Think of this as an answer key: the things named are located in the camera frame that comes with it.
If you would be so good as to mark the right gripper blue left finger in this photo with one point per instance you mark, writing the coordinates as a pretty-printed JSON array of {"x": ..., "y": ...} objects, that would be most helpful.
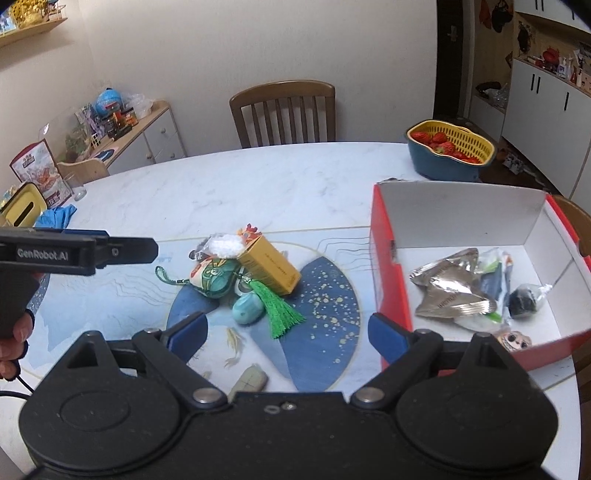
[{"x": 186, "y": 337}]

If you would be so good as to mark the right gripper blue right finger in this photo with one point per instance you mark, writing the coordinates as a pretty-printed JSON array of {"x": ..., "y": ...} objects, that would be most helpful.
[{"x": 389, "y": 339}]

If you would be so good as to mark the turquoise oval stone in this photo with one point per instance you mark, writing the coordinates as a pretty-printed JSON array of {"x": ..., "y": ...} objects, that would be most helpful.
[{"x": 247, "y": 309}]

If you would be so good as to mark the silver foil snack bag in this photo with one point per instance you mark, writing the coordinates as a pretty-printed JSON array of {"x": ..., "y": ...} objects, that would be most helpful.
[{"x": 452, "y": 288}]

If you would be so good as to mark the red white cardboard box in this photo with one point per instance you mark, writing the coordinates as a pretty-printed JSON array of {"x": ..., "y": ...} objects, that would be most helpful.
[{"x": 416, "y": 223}]

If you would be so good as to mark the yellow small carton box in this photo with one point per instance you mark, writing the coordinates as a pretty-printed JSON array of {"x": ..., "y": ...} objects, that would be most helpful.
[{"x": 267, "y": 265}]

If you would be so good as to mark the cartoon face keychain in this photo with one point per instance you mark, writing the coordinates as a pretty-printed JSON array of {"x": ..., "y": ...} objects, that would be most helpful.
[{"x": 514, "y": 341}]

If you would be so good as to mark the green white plastic packet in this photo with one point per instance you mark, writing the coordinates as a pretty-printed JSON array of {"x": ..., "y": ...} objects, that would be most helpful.
[{"x": 494, "y": 268}]

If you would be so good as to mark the black ball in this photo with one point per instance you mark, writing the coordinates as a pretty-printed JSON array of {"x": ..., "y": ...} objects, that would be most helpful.
[{"x": 526, "y": 300}]

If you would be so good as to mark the person's left hand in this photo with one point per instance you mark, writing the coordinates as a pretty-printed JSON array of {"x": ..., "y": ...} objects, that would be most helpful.
[{"x": 17, "y": 321}]

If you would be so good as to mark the yellow tissue box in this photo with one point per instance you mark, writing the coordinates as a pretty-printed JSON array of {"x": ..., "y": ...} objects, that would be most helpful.
[{"x": 24, "y": 207}]

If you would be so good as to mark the blue cloth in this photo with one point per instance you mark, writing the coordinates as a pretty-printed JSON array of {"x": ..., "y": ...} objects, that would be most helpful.
[{"x": 56, "y": 218}]

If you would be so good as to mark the red printed game box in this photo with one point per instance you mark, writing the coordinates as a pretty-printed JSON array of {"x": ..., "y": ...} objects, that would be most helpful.
[{"x": 35, "y": 164}]

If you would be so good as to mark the white low side cabinet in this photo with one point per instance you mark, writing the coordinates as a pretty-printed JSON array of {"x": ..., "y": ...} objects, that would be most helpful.
[{"x": 154, "y": 139}]

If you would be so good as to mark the blue globe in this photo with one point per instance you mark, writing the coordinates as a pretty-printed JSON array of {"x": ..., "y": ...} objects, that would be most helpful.
[{"x": 104, "y": 99}]

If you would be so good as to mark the yellow blue strawberry basket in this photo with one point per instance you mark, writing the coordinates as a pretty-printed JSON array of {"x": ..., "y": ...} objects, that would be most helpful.
[{"x": 443, "y": 151}]

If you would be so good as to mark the wooden chair near cabinets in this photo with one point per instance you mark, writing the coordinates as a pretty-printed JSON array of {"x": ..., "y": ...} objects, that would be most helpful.
[{"x": 580, "y": 220}]

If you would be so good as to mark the wooden chair at wall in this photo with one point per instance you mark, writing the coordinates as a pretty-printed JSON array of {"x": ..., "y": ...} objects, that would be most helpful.
[{"x": 285, "y": 112}]

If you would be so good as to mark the white wall cabinet unit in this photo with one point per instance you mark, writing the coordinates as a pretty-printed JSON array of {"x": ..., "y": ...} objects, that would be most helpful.
[{"x": 530, "y": 66}]

